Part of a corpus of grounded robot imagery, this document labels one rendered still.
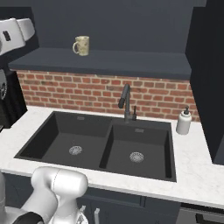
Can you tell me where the white soap dispenser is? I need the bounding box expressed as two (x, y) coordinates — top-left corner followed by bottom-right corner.
(175, 105), (193, 136)

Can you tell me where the black double sink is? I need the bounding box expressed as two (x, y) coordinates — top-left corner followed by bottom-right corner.
(13, 109), (178, 183)

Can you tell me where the black sink tap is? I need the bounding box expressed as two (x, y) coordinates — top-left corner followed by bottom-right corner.
(117, 83), (138, 123)

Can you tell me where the dark blue wall shelf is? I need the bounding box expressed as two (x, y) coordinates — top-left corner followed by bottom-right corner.
(8, 47), (193, 81)

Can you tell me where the beige patterned mug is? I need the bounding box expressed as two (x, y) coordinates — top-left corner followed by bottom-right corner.
(72, 35), (90, 57)

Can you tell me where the dark blue tall cabinet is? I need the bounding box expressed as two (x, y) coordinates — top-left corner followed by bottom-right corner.
(185, 0), (224, 166)

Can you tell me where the grey dishwasher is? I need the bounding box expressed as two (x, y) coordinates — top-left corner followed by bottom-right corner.
(175, 202), (224, 224)

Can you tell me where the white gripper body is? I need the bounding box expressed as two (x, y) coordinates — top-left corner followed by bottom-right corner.
(16, 17), (36, 42)

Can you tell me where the dark blue cupboard door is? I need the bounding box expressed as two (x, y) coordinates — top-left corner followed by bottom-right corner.
(90, 199), (144, 224)
(76, 195), (94, 224)
(2, 172), (33, 210)

